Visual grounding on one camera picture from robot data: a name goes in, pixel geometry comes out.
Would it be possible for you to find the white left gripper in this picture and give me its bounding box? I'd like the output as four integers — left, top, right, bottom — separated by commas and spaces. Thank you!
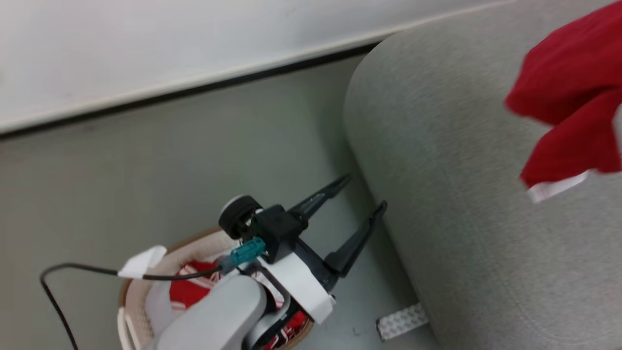
256, 174, 388, 325

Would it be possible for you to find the beige woven laundry basket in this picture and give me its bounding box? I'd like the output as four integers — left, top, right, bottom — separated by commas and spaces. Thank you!
117, 226, 316, 350

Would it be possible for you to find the white textured tape strip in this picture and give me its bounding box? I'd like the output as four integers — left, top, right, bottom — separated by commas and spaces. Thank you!
376, 302, 430, 341

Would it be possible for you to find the grey fabric sofa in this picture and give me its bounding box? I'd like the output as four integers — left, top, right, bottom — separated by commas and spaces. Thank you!
342, 0, 622, 350

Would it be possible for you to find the red white patterned garment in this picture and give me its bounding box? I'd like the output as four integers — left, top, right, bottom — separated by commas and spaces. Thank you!
169, 260, 311, 350

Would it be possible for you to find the white tape label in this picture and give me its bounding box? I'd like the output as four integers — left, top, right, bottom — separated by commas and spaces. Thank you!
117, 245, 168, 280

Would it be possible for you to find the white cloth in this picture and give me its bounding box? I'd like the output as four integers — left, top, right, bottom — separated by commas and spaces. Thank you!
144, 280, 186, 337

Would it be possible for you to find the red garment with white hem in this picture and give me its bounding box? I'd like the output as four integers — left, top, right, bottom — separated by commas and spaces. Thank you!
504, 0, 622, 204

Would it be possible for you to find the teal cable connector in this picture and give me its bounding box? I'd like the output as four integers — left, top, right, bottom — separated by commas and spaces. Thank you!
217, 237, 267, 273

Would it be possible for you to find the thin black cable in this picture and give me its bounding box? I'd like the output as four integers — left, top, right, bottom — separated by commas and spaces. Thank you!
40, 262, 229, 350

